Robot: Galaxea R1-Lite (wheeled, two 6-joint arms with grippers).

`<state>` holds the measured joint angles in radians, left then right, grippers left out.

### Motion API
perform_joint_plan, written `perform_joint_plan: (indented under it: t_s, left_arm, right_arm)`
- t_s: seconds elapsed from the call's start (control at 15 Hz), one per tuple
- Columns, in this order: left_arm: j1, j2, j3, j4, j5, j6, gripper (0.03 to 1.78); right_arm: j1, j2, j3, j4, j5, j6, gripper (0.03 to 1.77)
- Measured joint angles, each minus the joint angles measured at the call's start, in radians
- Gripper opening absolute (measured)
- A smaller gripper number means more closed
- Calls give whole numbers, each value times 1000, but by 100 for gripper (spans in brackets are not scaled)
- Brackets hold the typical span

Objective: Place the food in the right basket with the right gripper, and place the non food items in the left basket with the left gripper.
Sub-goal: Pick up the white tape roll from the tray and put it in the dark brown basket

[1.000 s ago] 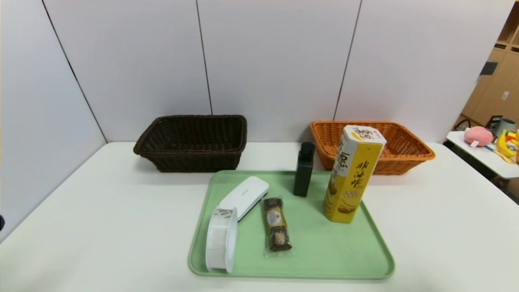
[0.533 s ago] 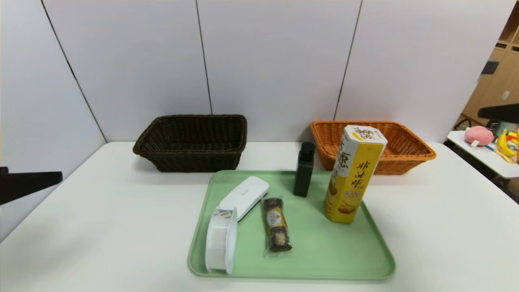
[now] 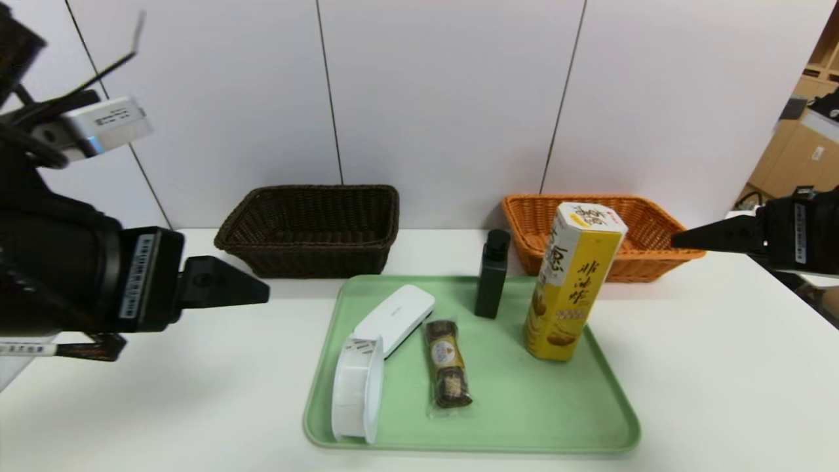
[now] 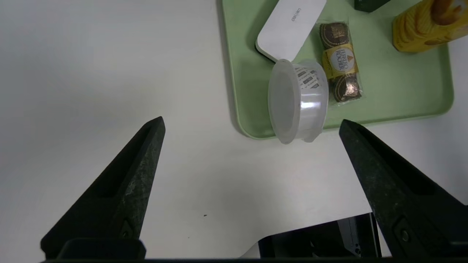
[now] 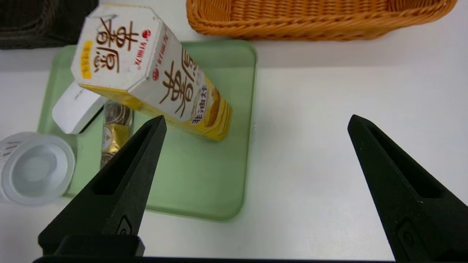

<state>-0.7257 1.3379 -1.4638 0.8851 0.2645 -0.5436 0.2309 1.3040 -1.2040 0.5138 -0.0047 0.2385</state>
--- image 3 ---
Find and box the wooden shelf unit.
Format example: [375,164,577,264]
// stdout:
[796,3,839,99]

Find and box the black cable with white label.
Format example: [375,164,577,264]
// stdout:
[0,333,127,363]

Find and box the white round container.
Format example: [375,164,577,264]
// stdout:
[330,334,385,445]

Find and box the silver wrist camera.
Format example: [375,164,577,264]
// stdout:
[62,97,155,161]
[803,92,839,142]

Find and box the orange wicker basket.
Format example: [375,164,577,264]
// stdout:
[501,194,707,283]

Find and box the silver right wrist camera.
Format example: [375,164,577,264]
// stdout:
[803,92,839,142]

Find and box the black rectangular bottle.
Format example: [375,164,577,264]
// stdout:
[474,229,511,320]

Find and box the dark brown wicker basket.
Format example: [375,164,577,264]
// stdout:
[214,184,400,279]

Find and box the black left camera cable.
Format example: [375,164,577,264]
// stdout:
[0,121,69,170]

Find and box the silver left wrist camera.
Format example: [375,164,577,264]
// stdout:
[62,97,155,161]

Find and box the yellow chips box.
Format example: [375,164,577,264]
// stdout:
[524,202,628,362]

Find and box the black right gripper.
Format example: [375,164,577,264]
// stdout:
[671,189,839,276]

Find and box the white rounded plastic case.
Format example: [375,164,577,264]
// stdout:
[353,284,437,360]

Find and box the chocolate pack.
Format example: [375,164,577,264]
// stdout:
[424,319,474,418]

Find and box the light green plastic tray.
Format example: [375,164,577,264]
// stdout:
[303,274,642,454]

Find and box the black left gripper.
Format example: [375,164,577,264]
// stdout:
[0,199,270,338]

